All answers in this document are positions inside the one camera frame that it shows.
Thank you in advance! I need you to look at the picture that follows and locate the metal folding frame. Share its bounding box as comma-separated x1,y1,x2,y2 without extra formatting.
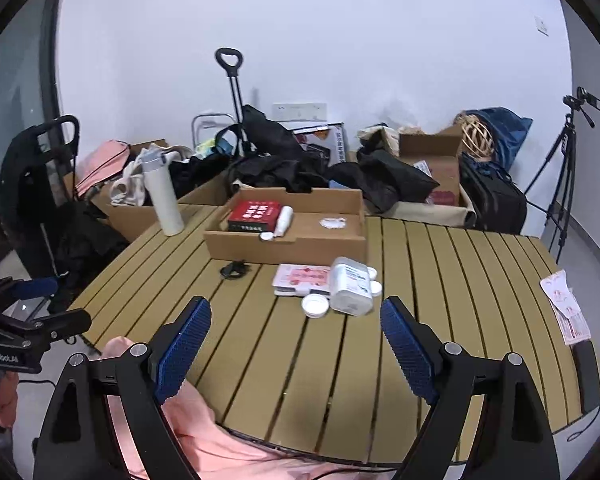
190,112,237,152

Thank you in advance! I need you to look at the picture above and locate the black clothing pile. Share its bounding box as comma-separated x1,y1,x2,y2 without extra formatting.
227,147,441,215

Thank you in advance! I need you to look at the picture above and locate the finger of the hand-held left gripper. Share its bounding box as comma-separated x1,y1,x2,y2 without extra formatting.
0,308,92,348
0,276,61,311

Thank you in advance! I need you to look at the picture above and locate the large white round lid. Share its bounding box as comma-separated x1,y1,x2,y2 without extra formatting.
301,293,329,319

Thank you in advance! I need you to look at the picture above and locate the beige cloth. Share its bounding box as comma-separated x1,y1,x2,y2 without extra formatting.
110,144,194,209

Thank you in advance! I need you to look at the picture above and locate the black trolley handle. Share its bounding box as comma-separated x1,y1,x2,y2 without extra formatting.
214,47,257,157

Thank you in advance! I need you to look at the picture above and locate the pink patterned card packet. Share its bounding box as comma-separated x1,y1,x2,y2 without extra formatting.
272,263,333,297

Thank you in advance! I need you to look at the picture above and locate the large brown cardboard box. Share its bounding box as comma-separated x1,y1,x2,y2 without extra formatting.
89,141,232,244

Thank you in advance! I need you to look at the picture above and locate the black flat device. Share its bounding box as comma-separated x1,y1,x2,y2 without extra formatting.
572,340,600,415

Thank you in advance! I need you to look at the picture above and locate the pink bag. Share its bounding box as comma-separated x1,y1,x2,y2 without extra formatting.
74,140,131,198

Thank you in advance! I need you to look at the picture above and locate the woven bamboo ball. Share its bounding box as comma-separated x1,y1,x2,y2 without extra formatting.
455,114,496,160

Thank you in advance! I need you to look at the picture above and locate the blue cloth bag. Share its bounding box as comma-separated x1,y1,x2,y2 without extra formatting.
466,107,534,167

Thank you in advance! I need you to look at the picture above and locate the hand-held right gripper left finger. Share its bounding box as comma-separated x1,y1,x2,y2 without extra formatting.
32,296,213,480

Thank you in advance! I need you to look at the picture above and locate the black backpack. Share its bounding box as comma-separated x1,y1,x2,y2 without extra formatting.
459,154,529,235

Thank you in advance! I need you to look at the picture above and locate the white tube bottle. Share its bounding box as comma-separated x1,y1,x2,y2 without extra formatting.
274,206,294,239

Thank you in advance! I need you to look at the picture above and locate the shallow cardboard tray box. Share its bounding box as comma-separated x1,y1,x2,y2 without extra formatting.
202,187,368,266

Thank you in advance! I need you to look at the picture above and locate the brown cardboard box red label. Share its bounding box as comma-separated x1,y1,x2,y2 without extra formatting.
397,126,464,207

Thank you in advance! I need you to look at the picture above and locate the white thermos bottle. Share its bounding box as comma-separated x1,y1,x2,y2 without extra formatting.
141,149,185,237

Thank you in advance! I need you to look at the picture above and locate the person's pink clothing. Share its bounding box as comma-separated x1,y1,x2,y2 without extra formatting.
102,336,398,480

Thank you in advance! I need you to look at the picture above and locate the pink printed leaflet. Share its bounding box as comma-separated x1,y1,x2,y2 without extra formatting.
539,269,593,347

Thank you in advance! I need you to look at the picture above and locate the black clip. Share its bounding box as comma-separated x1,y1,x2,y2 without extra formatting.
220,260,248,281

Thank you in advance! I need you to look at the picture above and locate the printed white carton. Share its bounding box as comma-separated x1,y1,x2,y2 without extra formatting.
290,122,347,167

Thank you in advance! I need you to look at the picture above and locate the black stroller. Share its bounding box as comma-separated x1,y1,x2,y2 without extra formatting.
0,115,82,283

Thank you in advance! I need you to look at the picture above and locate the person's left hand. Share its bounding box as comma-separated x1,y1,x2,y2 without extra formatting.
0,374,20,429

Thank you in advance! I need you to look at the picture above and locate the white plastic box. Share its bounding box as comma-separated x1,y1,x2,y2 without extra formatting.
329,256,374,317

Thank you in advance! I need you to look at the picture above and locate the black trolley bag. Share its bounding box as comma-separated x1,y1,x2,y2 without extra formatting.
241,104,303,161

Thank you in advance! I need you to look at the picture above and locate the red flat box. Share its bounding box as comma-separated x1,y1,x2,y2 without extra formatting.
226,200,284,234

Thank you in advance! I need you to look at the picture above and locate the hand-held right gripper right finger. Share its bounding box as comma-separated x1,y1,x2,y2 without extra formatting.
379,296,561,480

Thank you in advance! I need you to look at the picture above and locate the black tripod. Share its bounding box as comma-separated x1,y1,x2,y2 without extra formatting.
524,110,581,263

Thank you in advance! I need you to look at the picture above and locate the beige tote bag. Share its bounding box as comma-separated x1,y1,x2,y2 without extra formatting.
356,125,402,157

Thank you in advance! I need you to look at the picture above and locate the white wall power strip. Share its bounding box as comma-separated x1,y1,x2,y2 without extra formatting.
272,103,327,122

